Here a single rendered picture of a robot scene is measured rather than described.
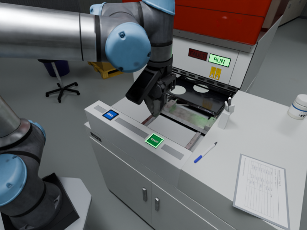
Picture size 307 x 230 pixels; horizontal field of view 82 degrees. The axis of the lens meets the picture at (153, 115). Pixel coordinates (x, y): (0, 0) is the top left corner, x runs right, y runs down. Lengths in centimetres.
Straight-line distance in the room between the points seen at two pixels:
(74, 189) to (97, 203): 88
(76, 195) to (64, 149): 134
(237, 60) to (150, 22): 68
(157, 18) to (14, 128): 49
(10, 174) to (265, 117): 96
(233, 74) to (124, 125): 65
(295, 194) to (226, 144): 25
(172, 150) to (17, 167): 48
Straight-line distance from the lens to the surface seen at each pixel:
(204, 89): 116
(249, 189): 68
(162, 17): 45
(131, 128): 78
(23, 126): 66
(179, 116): 96
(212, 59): 108
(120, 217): 162
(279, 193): 72
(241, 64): 105
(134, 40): 29
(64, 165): 200
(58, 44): 31
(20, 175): 59
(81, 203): 80
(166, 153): 69
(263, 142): 84
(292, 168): 81
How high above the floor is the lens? 151
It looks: 41 degrees down
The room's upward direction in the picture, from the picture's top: straight up
